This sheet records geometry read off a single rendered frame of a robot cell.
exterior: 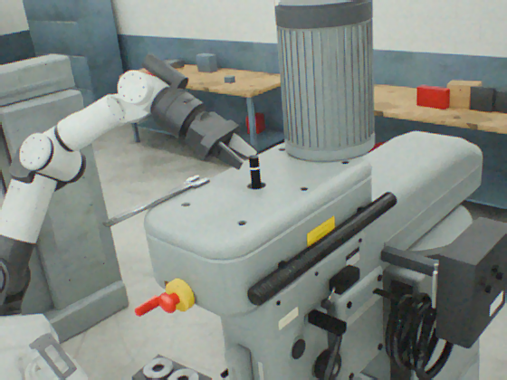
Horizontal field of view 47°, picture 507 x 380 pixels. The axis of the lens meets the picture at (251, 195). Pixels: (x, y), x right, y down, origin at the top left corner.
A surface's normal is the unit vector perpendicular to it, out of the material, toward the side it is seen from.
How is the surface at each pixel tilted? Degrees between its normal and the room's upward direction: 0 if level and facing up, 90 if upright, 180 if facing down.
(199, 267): 90
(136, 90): 68
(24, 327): 58
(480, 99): 90
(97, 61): 90
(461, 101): 90
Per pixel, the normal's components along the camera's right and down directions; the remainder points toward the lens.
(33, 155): -0.40, -0.22
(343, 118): 0.20, 0.39
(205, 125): 0.36, -0.72
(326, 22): -0.09, 0.42
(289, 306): 0.74, 0.21
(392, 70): -0.67, 0.37
